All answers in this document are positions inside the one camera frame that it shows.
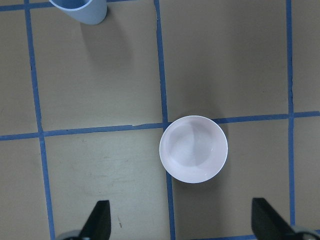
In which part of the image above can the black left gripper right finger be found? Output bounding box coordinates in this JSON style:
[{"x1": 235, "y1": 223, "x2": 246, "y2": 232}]
[{"x1": 251, "y1": 197, "x2": 297, "y2": 240}]

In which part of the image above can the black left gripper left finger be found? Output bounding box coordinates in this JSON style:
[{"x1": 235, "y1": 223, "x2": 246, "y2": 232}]
[{"x1": 78, "y1": 200, "x2": 111, "y2": 240}]

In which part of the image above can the light blue plastic cup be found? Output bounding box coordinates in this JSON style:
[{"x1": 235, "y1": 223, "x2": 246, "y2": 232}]
[{"x1": 49, "y1": 0, "x2": 108, "y2": 25}]

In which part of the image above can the pink bowl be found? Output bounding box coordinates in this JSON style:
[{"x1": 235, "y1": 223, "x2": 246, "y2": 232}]
[{"x1": 159, "y1": 115, "x2": 228, "y2": 184}]

